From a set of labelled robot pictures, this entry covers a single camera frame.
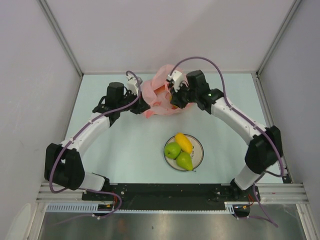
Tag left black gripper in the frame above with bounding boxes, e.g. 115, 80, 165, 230
117, 89, 150, 115

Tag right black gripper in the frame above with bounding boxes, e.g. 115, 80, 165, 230
170, 81, 199, 110

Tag pink plastic bag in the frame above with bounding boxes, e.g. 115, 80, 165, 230
141, 64, 195, 119

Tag yellow fake fruit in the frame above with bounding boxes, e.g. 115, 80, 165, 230
174, 132, 193, 154

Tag white printed plate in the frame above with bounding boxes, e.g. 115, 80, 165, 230
163, 134, 204, 172

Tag green fake apple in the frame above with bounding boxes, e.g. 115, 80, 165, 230
164, 142, 182, 159

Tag green fake pear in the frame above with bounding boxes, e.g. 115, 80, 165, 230
175, 151, 195, 172

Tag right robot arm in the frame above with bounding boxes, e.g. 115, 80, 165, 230
166, 70, 284, 201

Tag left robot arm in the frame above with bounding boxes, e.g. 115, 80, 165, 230
44, 77, 150, 200

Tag red fake fruit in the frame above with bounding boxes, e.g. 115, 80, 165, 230
154, 85, 166, 95

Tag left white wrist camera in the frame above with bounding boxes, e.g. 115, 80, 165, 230
126, 73, 143, 96

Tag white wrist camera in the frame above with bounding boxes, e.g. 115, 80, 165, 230
126, 73, 143, 96
166, 70, 184, 92

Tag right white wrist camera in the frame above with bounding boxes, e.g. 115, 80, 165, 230
166, 70, 184, 92

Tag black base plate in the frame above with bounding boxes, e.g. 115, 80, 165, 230
82, 182, 261, 211

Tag white cable duct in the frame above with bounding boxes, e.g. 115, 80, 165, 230
46, 201, 251, 215

